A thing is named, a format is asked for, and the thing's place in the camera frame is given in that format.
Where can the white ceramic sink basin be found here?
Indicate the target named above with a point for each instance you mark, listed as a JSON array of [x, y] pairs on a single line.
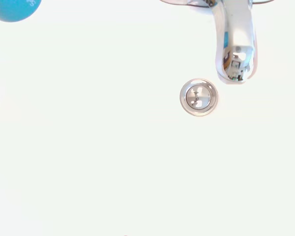
[[113, 147]]

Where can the chrome sink drain plug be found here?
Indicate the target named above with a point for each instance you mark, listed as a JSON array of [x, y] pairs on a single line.
[[198, 97]]

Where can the chrome faucet spout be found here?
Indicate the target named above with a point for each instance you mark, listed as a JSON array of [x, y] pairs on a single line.
[[241, 32]]

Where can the blue round container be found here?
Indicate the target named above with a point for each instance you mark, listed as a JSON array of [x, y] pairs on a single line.
[[12, 8]]

